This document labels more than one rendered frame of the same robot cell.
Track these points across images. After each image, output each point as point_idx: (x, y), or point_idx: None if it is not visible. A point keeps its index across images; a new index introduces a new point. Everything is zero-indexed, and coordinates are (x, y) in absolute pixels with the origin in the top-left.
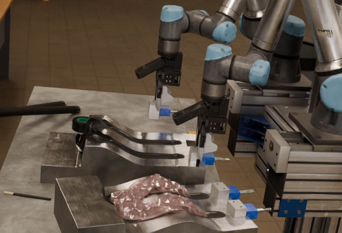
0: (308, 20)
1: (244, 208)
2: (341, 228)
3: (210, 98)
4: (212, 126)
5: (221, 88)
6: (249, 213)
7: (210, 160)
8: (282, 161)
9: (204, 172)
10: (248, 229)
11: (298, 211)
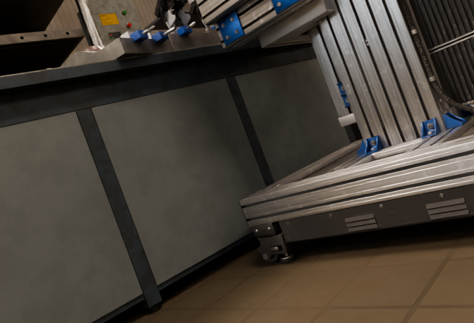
0: None
1: (125, 32)
2: (341, 40)
3: None
4: (168, 3)
5: None
6: (132, 35)
7: (180, 29)
8: None
9: (170, 38)
10: (113, 41)
11: (235, 30)
